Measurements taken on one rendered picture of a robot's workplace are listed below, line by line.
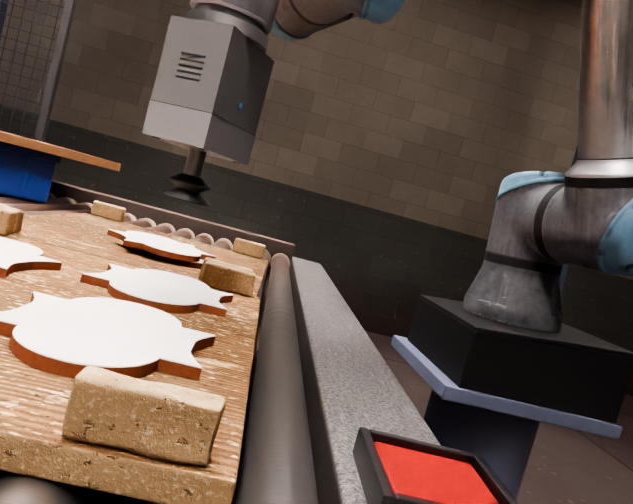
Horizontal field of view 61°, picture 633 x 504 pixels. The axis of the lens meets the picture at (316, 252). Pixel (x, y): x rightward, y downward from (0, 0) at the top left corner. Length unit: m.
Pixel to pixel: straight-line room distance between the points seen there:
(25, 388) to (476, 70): 5.84
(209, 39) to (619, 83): 0.50
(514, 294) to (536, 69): 5.51
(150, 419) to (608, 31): 0.69
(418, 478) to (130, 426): 0.15
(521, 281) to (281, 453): 0.61
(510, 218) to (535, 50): 5.49
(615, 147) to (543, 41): 5.63
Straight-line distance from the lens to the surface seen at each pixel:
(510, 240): 0.86
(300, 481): 0.28
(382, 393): 0.47
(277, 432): 0.32
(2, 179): 1.22
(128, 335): 0.35
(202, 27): 0.49
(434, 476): 0.31
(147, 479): 0.23
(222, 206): 5.41
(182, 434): 0.23
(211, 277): 0.60
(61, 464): 0.24
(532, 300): 0.85
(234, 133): 0.50
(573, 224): 0.79
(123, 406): 0.23
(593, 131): 0.78
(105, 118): 5.62
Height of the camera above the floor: 1.05
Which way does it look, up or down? 4 degrees down
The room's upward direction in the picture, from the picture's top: 15 degrees clockwise
